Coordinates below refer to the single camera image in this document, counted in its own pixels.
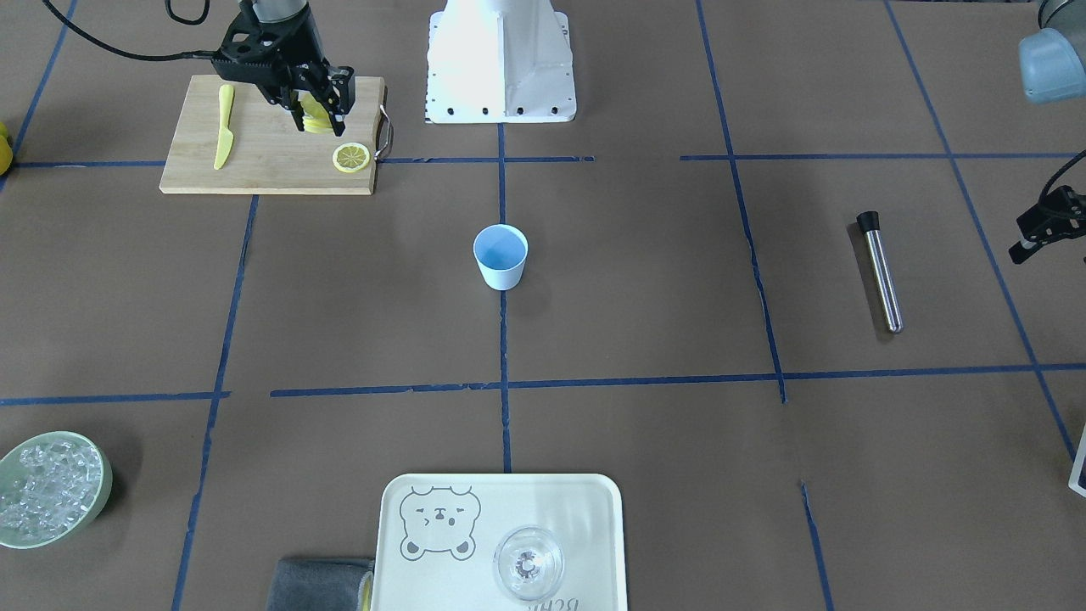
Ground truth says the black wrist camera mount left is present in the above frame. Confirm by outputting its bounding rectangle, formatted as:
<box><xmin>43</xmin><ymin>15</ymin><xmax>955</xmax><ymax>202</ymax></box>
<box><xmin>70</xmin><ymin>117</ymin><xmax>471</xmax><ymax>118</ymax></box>
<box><xmin>1008</xmin><ymin>186</ymin><xmax>1085</xmax><ymax>266</ymax></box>

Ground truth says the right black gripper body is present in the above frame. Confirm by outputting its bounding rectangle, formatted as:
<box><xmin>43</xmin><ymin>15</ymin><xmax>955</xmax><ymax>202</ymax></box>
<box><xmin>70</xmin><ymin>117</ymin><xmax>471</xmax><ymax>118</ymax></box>
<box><xmin>256</xmin><ymin>1</ymin><xmax>331</xmax><ymax>104</ymax></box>

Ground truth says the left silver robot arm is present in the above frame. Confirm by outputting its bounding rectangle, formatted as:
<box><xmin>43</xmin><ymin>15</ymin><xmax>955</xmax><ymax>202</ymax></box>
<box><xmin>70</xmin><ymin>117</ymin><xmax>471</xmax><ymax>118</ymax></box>
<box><xmin>1016</xmin><ymin>1</ymin><xmax>1085</xmax><ymax>105</ymax></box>

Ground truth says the yellow plastic knife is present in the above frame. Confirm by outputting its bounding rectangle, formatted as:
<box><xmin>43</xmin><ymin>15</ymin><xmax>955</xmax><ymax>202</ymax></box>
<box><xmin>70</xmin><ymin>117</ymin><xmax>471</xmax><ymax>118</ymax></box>
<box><xmin>213</xmin><ymin>82</ymin><xmax>233</xmax><ymax>171</ymax></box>

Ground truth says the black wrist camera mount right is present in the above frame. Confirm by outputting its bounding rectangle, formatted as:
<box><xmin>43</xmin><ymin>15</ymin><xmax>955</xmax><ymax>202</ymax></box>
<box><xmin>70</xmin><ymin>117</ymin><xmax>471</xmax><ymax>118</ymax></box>
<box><xmin>212</xmin><ymin>1</ymin><xmax>291</xmax><ymax>109</ymax></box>

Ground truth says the light blue cup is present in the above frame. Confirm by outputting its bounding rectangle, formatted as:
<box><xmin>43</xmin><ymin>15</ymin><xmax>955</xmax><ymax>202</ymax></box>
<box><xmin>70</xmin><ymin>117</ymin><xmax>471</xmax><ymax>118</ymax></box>
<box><xmin>473</xmin><ymin>224</ymin><xmax>530</xmax><ymax>291</ymax></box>

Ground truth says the cream serving tray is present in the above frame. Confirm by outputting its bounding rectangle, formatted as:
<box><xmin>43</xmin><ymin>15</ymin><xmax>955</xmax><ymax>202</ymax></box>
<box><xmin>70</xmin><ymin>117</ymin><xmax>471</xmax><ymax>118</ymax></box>
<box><xmin>370</xmin><ymin>474</ymin><xmax>630</xmax><ymax>610</ymax></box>

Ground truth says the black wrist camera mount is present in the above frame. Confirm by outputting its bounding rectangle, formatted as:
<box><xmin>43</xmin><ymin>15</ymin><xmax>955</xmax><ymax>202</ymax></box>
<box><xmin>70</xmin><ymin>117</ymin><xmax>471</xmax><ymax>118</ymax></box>
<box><xmin>1008</xmin><ymin>186</ymin><xmax>1085</xmax><ymax>266</ymax></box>
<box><xmin>212</xmin><ymin>1</ymin><xmax>291</xmax><ymax>109</ymax></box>

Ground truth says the clear wine glass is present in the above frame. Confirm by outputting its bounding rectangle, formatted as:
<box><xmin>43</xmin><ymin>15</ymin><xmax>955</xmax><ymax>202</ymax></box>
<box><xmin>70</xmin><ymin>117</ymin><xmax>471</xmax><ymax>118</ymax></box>
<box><xmin>492</xmin><ymin>525</ymin><xmax>565</xmax><ymax>603</ymax></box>

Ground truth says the steel muddler black tip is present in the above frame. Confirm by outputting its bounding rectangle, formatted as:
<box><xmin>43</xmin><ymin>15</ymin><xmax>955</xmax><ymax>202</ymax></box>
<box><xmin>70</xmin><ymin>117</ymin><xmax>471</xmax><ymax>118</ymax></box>
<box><xmin>856</xmin><ymin>211</ymin><xmax>904</xmax><ymax>335</ymax></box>

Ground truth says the yellow lemon slice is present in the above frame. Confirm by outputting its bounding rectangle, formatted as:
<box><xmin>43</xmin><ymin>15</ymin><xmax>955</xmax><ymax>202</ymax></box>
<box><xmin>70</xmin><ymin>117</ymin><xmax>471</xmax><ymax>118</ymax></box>
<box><xmin>299</xmin><ymin>92</ymin><xmax>334</xmax><ymax>133</ymax></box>

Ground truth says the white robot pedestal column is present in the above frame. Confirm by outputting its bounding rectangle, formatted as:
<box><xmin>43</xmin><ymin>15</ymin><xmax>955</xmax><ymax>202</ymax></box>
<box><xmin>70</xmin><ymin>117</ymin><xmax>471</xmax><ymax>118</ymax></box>
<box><xmin>424</xmin><ymin>1</ymin><xmax>578</xmax><ymax>125</ymax></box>

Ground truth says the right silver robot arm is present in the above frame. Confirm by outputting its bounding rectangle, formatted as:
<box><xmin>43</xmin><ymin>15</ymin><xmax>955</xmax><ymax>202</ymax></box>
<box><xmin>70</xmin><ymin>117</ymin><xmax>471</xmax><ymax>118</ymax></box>
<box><xmin>240</xmin><ymin>1</ymin><xmax>355</xmax><ymax>137</ymax></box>

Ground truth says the green bowl of ice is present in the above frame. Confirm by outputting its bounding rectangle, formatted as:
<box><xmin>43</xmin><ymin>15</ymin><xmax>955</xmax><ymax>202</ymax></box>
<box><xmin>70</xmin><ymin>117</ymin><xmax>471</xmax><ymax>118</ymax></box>
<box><xmin>1</xmin><ymin>432</ymin><xmax>113</xmax><ymax>550</ymax></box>

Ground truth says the dark grey folded cloth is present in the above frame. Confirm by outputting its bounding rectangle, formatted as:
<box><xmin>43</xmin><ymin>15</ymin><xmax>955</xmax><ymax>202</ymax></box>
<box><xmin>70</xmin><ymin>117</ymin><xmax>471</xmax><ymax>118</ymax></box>
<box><xmin>266</xmin><ymin>558</ymin><xmax>375</xmax><ymax>610</ymax></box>

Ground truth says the bamboo cutting board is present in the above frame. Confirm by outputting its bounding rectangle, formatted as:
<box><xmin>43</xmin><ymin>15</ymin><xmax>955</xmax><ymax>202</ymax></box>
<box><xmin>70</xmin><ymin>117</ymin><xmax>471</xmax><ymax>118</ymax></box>
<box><xmin>160</xmin><ymin>75</ymin><xmax>390</xmax><ymax>196</ymax></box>

